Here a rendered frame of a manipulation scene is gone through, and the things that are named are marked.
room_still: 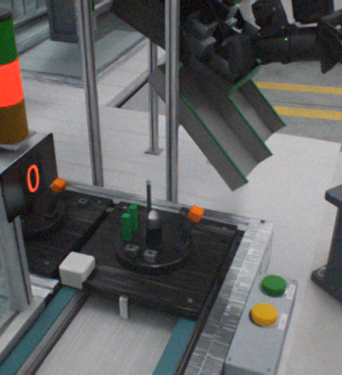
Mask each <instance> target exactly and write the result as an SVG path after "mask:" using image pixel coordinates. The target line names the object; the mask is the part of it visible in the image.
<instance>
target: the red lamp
mask: <svg viewBox="0 0 342 375"><path fill-rule="evenodd" d="M23 97H24V95H23V86H22V80H21V74H20V68H19V62H18V59H17V60H16V61H15V62H14V63H11V64H5V65H0V107H4V106H10V105H14V104H17V103H18V102H20V101H21V100H22V99H23Z"/></svg>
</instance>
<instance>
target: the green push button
mask: <svg viewBox="0 0 342 375"><path fill-rule="evenodd" d="M262 288H263V291H264V292H265V293H267V294H269V295H282V294H283V293H284V292H285V291H286V289H287V282H286V280H285V279H284V278H282V277H281V276H278V275H266V276H264V277H263V281H262Z"/></svg>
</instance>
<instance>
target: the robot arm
mask: <svg viewBox="0 0 342 375"><path fill-rule="evenodd" d="M291 4H292V12H293V19H294V23H292V24H289V23H288V20H287V15H286V12H285V11H284V8H283V5H282V3H281V1H280V0H259V1H256V2H255V3H253V4H252V10H253V16H254V19H255V22H256V23H257V24H258V25H259V26H260V27H261V28H260V29H259V30H257V32H256V35H255V36H254V37H251V38H250V37H249V36H248V35H247V34H245V33H238V34H235V35H233V36H231V37H228V38H227V39H226V45H224V46H222V47H216V48H214V51H215V54H216V55H218V56H220V57H222V58H223V59H225V60H226V61H227V62H228V68H229V73H230V74H241V73H244V72H247V71H249V70H250V69H251V68H252V67H253V64H254V61H255V59H260V65H266V64H271V63H282V64H289V63H292V62H304V61H320V69H321V73H322V74H325V73H327V72H328V71H330V70H331V69H333V68H334V67H335V65H336V64H337V63H338V62H340V63H341V64H342V9H340V10H338V11H334V0H291ZM295 23H300V24H301V25H308V24H313V23H317V26H313V27H302V28H298V26H296V24H295ZM338 26H340V28H339V29H337V28H336V27H338Z"/></svg>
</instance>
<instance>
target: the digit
mask: <svg viewBox="0 0 342 375"><path fill-rule="evenodd" d="M19 167H20V172H21V177H22V182H23V192H24V197H25V203H26V204H27V203H29V202H30V201H31V200H32V199H33V198H34V197H35V196H36V195H37V194H38V193H39V192H40V191H41V190H42V189H44V188H45V185H44V179H43V168H42V162H41V156H40V150H39V149H38V150H37V151H36V152H34V153H33V154H32V155H31V156H30V157H29V158H28V159H27V160H26V161H24V162H23V163H22V164H21V165H19Z"/></svg>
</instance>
